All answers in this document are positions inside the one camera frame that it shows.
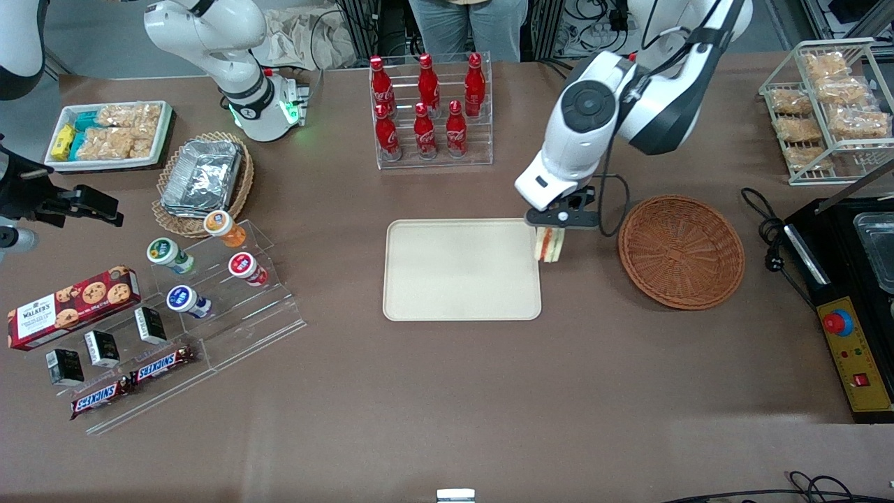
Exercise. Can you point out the person in grey jeans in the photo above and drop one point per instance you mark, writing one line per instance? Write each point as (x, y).
(468, 28)

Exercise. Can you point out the beige cloth bag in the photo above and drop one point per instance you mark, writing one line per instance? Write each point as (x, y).
(300, 38)

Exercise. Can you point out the yellow snack packet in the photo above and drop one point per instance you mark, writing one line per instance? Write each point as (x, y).
(63, 142)

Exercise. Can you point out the triangular white bread sandwich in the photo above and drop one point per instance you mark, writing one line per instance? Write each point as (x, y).
(550, 246)

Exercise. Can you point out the small white block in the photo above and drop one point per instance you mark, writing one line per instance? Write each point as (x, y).
(455, 495)

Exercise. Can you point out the brown round wicker basket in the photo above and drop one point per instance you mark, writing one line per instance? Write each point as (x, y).
(681, 251)

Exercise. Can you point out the green lid yogurt cup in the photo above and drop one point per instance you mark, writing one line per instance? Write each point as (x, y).
(166, 253)

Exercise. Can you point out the white rectangular snack tray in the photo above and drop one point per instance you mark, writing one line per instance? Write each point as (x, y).
(105, 165)

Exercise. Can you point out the orange lid yogurt cup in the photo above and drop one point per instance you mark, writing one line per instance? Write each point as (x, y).
(222, 227)

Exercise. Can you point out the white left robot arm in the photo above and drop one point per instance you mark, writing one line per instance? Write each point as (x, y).
(580, 140)

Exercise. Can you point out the red lid yogurt cup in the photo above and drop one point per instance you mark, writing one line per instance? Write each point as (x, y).
(244, 267)

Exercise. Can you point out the clear acrylic snack stand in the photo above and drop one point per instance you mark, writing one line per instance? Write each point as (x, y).
(154, 398)

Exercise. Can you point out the light tan wicker basket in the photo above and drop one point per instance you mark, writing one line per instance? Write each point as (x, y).
(237, 195)

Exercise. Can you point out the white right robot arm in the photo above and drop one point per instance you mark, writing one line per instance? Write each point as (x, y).
(230, 63)

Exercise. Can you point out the stacked aluminium foil trays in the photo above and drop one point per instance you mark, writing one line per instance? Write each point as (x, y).
(202, 175)

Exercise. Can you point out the clear rice cracker packet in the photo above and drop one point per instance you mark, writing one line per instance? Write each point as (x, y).
(115, 143)
(129, 115)

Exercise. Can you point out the small black box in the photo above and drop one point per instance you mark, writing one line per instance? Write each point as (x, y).
(150, 325)
(102, 349)
(65, 367)

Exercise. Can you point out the blue lid yogurt cup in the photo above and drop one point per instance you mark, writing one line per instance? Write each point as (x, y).
(183, 300)

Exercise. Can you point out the black countertop appliance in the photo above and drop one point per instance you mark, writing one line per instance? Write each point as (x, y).
(838, 258)

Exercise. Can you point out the red Walkers cookie box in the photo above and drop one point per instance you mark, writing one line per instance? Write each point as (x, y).
(70, 311)

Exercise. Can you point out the red cola bottle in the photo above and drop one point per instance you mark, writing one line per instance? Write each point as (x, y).
(387, 136)
(380, 84)
(456, 133)
(428, 84)
(475, 87)
(424, 136)

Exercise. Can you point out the Snickers chocolate bar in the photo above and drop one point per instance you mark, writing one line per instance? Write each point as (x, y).
(160, 365)
(98, 398)

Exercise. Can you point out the teal snack packet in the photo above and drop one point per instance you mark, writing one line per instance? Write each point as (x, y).
(77, 145)
(87, 121)

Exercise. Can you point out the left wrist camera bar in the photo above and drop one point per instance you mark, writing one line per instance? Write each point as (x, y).
(559, 219)

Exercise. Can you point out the clear acrylic cup stand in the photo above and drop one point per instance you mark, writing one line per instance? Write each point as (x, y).
(258, 321)

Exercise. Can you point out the cream rectangular serving tray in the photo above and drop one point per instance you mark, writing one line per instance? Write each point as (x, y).
(454, 272)

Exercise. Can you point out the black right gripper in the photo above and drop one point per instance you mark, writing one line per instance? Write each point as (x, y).
(26, 193)

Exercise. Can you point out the clear acrylic bottle rack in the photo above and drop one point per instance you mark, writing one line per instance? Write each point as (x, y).
(436, 163)

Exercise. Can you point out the yellow emergency stop control panel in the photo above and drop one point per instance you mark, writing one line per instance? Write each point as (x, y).
(855, 356)

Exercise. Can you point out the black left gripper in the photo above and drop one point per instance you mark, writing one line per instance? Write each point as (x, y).
(575, 202)

